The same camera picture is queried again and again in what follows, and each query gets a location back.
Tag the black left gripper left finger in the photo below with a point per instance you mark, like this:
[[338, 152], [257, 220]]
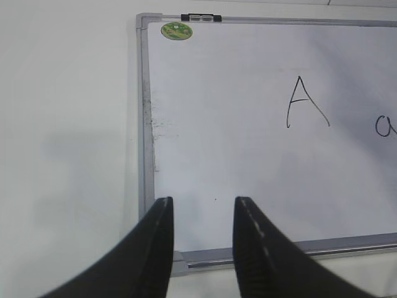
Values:
[[139, 266]]

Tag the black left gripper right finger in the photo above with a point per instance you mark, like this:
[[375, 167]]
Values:
[[268, 264]]

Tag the white framed whiteboard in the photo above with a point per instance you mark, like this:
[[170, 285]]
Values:
[[297, 114]]

